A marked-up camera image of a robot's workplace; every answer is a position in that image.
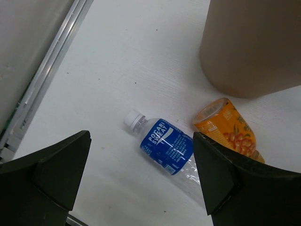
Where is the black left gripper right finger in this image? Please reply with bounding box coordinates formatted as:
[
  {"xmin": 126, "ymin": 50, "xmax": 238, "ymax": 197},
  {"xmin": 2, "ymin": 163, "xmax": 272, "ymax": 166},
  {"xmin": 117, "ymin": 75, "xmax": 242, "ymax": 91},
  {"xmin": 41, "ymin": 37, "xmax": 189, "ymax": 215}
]
[{"xmin": 193, "ymin": 132, "xmax": 301, "ymax": 226}]

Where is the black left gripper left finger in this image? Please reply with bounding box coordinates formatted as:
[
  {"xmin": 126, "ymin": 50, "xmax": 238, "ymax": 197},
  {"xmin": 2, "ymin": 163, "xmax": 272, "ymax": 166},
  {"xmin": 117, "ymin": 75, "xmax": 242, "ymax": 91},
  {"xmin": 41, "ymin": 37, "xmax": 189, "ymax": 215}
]
[{"xmin": 0, "ymin": 130, "xmax": 91, "ymax": 226}]

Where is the blue Pocari Sweat bottle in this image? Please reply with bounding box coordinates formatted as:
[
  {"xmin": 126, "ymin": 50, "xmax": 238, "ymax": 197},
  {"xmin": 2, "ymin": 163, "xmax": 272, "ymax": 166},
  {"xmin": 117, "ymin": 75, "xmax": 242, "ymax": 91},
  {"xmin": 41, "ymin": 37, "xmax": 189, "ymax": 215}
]
[{"xmin": 123, "ymin": 109, "xmax": 203, "ymax": 203}]

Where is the brown cylindrical paper bin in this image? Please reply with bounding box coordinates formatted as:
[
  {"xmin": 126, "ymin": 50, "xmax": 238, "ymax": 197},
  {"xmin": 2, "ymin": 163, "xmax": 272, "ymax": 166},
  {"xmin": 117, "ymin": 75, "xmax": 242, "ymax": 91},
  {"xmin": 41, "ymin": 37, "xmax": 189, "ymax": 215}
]
[{"xmin": 200, "ymin": 0, "xmax": 301, "ymax": 98}]

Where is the orange juice bottle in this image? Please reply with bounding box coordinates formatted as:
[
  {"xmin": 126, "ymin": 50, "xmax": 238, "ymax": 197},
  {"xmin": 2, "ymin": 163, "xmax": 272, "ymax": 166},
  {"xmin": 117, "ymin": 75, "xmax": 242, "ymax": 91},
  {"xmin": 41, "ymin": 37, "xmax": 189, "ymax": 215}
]
[{"xmin": 192, "ymin": 98, "xmax": 265, "ymax": 163}]

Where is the left aluminium table rail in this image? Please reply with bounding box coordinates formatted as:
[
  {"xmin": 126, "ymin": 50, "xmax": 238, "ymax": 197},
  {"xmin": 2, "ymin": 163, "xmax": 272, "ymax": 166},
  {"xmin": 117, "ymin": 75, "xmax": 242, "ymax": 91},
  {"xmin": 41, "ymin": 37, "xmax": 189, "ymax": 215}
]
[{"xmin": 0, "ymin": 0, "xmax": 93, "ymax": 164}]

